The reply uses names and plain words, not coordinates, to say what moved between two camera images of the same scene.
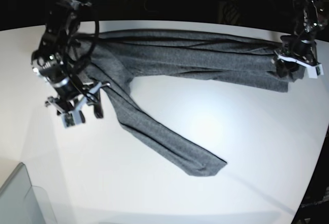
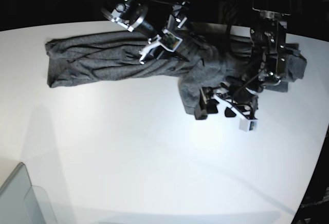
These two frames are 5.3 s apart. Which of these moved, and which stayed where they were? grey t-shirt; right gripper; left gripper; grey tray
Moved: left gripper; grey t-shirt; right gripper
Stayed: grey tray
